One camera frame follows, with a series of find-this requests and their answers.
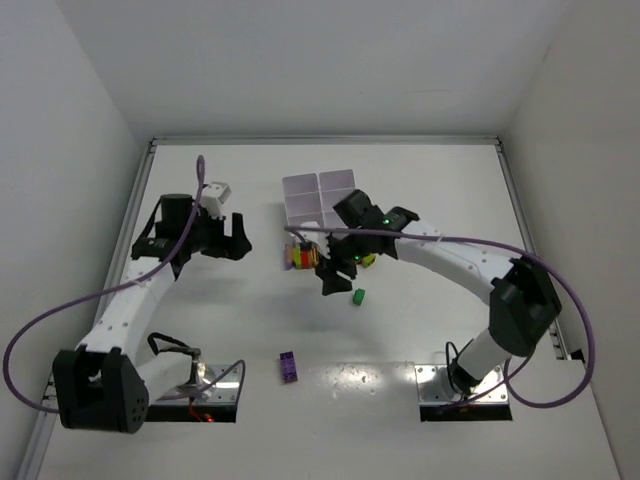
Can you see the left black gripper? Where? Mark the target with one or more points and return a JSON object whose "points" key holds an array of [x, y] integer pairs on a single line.
{"points": [[223, 238]]}

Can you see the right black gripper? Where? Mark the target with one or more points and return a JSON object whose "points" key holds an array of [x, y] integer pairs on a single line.
{"points": [[338, 261]]}

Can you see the dark green lego brick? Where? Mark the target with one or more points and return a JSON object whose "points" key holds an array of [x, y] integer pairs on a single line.
{"points": [[358, 297]]}

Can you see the lime green lego brick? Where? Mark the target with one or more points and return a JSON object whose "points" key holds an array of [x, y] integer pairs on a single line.
{"points": [[302, 258]]}

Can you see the orange lego plate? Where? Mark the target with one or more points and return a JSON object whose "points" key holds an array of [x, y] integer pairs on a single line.
{"points": [[314, 255]]}

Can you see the purple butterfly lego brick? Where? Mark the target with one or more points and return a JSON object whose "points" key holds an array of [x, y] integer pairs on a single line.
{"points": [[288, 258]]}

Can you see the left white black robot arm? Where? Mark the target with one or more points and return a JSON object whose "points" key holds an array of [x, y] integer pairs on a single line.
{"points": [[119, 369]]}

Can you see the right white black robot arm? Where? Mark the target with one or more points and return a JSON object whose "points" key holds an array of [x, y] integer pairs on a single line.
{"points": [[520, 296]]}

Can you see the small lime lego brick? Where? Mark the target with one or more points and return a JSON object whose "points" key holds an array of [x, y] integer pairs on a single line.
{"points": [[368, 260]]}

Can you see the left white divided container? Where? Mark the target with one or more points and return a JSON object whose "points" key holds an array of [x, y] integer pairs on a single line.
{"points": [[302, 199]]}

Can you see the white divided container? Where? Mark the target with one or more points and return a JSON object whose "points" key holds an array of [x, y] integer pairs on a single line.
{"points": [[334, 186], [302, 199]]}

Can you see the right white divided container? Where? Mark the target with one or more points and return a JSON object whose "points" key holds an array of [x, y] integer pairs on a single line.
{"points": [[334, 186]]}

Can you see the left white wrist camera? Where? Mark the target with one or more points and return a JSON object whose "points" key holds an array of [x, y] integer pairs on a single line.
{"points": [[214, 196]]}

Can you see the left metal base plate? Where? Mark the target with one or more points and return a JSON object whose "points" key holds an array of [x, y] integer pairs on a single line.
{"points": [[216, 385]]}

